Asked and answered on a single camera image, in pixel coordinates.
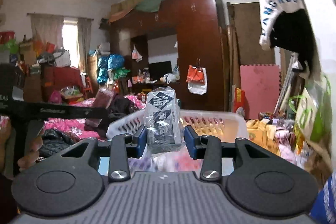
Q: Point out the red covered furniture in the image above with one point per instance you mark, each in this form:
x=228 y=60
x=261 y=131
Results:
x=57 y=78

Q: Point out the blue plastic bag stack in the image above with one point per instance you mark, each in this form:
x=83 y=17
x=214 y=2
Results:
x=111 y=68

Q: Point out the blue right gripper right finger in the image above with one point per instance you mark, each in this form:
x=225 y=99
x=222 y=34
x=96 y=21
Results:
x=193 y=143

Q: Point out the yellow patterned blanket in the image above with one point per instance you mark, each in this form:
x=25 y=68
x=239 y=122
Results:
x=262 y=134

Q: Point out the pink foam mat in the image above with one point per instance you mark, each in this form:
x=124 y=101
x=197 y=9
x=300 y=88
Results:
x=261 y=84

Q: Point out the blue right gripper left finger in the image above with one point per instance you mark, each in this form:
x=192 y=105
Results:
x=138 y=143

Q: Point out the dark red wooden wardrobe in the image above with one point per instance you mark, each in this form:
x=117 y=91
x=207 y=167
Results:
x=201 y=36

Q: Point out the green white tote bag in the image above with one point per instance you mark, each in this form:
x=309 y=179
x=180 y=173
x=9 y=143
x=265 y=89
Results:
x=312 y=108

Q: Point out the person's left hand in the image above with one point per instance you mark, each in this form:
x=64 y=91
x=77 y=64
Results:
x=32 y=155

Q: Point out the dark maroon package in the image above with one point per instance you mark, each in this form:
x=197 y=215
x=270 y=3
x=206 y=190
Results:
x=103 y=99

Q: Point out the orange white shopping bag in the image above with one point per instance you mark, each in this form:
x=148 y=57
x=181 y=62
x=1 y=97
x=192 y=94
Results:
x=197 y=79

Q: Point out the black white packaged box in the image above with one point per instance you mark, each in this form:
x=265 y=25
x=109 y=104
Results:
x=162 y=119

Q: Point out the black television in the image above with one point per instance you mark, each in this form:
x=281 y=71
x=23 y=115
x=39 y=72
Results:
x=158 y=70

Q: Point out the window curtains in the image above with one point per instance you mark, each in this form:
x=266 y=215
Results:
x=48 y=28

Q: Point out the white plastic laundry basket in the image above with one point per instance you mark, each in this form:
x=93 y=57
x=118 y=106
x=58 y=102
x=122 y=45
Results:
x=226 y=126

